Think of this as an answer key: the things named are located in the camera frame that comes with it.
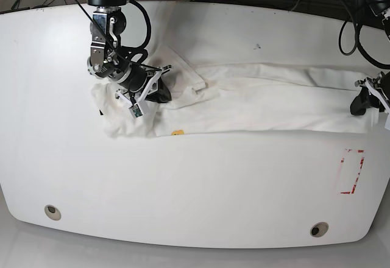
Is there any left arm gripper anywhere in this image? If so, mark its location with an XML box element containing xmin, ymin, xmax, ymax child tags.
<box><xmin>350</xmin><ymin>71</ymin><xmax>389</xmax><ymax>116</ymax></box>

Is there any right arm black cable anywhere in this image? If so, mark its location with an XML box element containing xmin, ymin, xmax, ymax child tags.
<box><xmin>121</xmin><ymin>0</ymin><xmax>152</xmax><ymax>65</ymax></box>

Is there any white printed t-shirt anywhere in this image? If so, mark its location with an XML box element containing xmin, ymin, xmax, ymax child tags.
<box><xmin>91</xmin><ymin>46</ymin><xmax>379</xmax><ymax>138</ymax></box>

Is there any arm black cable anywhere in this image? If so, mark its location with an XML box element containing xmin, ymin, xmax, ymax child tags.
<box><xmin>121</xmin><ymin>0</ymin><xmax>152</xmax><ymax>65</ymax></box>
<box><xmin>338</xmin><ymin>0</ymin><xmax>390</xmax><ymax>71</ymax></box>

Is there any right table cable grommet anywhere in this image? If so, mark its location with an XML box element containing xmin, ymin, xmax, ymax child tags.
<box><xmin>310</xmin><ymin>222</ymin><xmax>329</xmax><ymax>238</ymax></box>

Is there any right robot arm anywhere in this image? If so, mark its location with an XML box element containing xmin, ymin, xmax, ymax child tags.
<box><xmin>87</xmin><ymin>0</ymin><xmax>163</xmax><ymax>102</ymax></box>

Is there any table cable grommet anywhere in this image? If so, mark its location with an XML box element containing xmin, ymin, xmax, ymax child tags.
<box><xmin>44</xmin><ymin>205</ymin><xmax>62</xmax><ymax>221</ymax></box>
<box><xmin>310</xmin><ymin>222</ymin><xmax>329</xmax><ymax>238</ymax></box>

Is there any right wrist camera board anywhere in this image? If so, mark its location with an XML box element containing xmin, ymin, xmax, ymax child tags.
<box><xmin>129</xmin><ymin>104</ymin><xmax>149</xmax><ymax>119</ymax></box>

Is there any left table cable grommet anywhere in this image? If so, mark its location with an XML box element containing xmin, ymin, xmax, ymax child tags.
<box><xmin>44</xmin><ymin>205</ymin><xmax>62</xmax><ymax>221</ymax></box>

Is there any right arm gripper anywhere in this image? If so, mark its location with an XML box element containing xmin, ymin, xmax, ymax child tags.
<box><xmin>114</xmin><ymin>65</ymin><xmax>172</xmax><ymax>106</ymax></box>

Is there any red tape rectangle marking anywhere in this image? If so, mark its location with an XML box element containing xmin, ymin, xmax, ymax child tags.
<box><xmin>336</xmin><ymin>149</ymin><xmax>365</xmax><ymax>195</ymax></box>

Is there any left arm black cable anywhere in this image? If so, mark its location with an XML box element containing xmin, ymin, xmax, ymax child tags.
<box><xmin>338</xmin><ymin>0</ymin><xmax>390</xmax><ymax>71</ymax></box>

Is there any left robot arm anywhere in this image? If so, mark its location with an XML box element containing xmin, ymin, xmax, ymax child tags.
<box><xmin>350</xmin><ymin>0</ymin><xmax>389</xmax><ymax>116</ymax></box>

